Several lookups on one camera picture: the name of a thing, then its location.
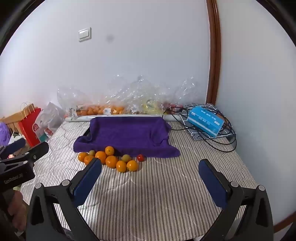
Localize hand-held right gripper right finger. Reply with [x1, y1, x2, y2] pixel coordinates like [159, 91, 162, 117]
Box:
[198, 159, 274, 241]

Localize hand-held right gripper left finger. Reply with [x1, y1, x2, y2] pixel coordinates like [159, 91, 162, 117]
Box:
[25, 158, 103, 241]

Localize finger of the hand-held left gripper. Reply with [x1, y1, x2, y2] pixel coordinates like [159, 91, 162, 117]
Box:
[17, 142, 49, 162]
[0, 138, 26, 159]

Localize person's left hand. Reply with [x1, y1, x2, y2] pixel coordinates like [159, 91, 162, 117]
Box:
[7, 191, 27, 232]

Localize purple plush toy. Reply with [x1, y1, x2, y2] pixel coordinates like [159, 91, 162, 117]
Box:
[0, 122, 12, 145]

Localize red paper bag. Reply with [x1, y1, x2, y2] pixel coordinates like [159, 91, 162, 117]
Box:
[18, 101, 42, 147]

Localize wooden crate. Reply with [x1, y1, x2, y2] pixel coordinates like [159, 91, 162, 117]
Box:
[0, 111, 28, 139]

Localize white plastic shopping bag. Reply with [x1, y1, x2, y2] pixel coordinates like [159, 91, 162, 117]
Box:
[35, 102, 65, 143]

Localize navy grid patterned cloth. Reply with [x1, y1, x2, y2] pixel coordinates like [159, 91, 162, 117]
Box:
[179, 103, 232, 141]

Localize purple towel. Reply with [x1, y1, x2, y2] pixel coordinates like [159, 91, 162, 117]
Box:
[73, 116, 181, 158]

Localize blue tissue box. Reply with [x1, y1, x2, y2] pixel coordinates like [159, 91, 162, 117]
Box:
[187, 107, 225, 138]

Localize striped mattress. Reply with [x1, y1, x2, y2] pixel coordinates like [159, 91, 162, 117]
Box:
[20, 119, 258, 240]

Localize clear bag of tangerines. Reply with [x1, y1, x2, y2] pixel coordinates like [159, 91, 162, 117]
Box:
[57, 87, 105, 116]

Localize clear bag of oranges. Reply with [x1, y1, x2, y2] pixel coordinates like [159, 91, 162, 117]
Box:
[102, 76, 130, 115]

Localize clear bag of red fruit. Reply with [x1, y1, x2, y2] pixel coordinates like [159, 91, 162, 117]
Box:
[162, 76, 204, 112]

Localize clear bag of yellow fruit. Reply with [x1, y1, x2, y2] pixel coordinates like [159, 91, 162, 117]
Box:
[129, 76, 167, 115]

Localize black cable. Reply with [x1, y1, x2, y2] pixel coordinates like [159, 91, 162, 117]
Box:
[162, 104, 237, 153]

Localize white light switch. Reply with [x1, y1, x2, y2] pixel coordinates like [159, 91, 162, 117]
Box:
[78, 27, 92, 42]

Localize brown wooden door frame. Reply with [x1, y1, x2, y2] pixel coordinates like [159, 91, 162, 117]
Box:
[206, 0, 222, 106]

